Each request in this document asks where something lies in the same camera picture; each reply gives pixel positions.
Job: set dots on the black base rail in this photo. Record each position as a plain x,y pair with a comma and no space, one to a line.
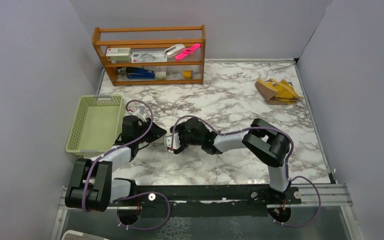
159,201

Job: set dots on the yellow small object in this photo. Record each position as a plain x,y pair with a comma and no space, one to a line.
188,74

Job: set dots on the green plastic basket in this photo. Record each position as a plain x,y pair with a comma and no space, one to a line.
97,123

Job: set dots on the brown yellow towels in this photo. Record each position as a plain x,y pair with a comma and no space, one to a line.
277,92

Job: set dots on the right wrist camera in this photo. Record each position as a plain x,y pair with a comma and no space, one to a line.
173,140

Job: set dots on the wooden shelf rack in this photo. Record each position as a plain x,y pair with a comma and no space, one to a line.
153,39

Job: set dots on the white stapler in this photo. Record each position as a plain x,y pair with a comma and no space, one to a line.
174,50

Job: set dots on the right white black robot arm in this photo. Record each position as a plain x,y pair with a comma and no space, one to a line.
270,145

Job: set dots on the white small box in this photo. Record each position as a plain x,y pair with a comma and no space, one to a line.
160,73

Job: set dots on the white green box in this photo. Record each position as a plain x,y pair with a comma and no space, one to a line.
118,54

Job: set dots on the white flat package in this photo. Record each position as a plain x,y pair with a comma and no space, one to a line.
148,56

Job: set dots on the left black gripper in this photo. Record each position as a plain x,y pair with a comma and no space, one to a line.
156,132

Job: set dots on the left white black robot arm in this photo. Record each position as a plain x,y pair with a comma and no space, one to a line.
90,187

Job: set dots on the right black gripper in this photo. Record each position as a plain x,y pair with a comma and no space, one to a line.
182,129

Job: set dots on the pink plastic tool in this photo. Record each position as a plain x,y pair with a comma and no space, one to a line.
188,51

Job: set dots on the blue stapler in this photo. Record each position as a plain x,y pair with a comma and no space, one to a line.
136,72

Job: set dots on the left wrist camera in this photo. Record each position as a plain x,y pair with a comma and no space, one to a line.
141,113

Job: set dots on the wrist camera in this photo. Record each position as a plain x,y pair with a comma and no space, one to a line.
141,113
173,140

